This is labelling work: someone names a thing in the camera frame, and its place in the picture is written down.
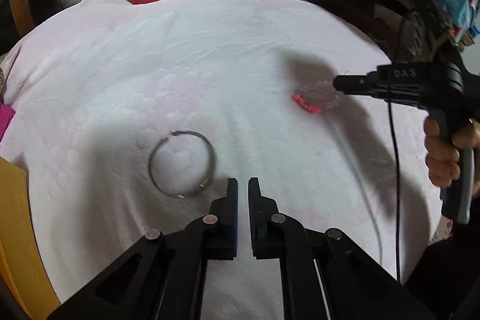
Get thin metal wire bangle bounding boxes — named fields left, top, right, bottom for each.
left=148, top=130, right=216, bottom=199

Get pink clear bead bracelet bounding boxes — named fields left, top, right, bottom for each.
left=291, top=80, right=344, bottom=115

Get person's right hand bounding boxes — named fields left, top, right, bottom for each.
left=424, top=117, right=479, bottom=197

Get orange cardboard tray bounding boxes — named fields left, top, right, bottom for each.
left=1, top=159, right=60, bottom=319

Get magenta pillow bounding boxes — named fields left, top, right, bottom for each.
left=0, top=103, right=16, bottom=140

